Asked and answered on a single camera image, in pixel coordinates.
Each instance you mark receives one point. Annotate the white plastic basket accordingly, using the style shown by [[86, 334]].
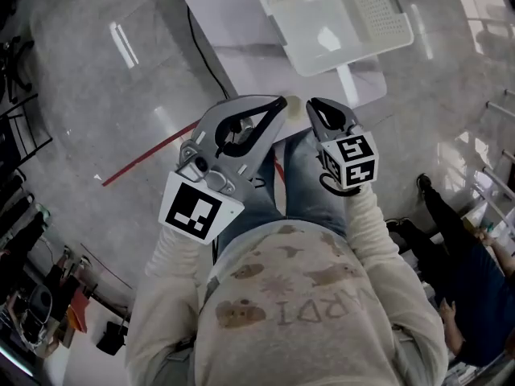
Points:
[[322, 22]]

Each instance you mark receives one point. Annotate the person's leg in jeans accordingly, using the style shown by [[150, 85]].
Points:
[[265, 199], [314, 191]]

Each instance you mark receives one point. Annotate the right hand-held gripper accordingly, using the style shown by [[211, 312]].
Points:
[[354, 163]]

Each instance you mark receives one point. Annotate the white low table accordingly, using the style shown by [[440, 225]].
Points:
[[233, 14]]

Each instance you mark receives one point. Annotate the black chair base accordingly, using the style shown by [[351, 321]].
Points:
[[18, 66]]

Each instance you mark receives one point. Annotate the person's right leg in jeans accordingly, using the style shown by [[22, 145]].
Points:
[[314, 191]]

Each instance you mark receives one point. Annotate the person's right forearm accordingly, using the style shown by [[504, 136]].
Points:
[[368, 223]]

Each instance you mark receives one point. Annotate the person's left leg in jeans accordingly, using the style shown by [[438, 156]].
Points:
[[265, 199]]

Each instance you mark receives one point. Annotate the black metal rack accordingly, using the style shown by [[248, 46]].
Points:
[[20, 135]]

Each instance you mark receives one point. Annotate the black bag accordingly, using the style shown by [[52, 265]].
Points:
[[110, 338]]

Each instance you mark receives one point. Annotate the person's left forearm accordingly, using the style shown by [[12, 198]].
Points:
[[177, 255]]

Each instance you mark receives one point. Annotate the orange cloth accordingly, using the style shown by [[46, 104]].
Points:
[[76, 312]]

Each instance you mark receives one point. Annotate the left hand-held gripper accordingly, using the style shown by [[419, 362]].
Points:
[[193, 211]]

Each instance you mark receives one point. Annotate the white cup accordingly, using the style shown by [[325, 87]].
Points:
[[295, 109]]

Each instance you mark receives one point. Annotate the person's torso in cream sweater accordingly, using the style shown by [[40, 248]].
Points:
[[306, 336]]

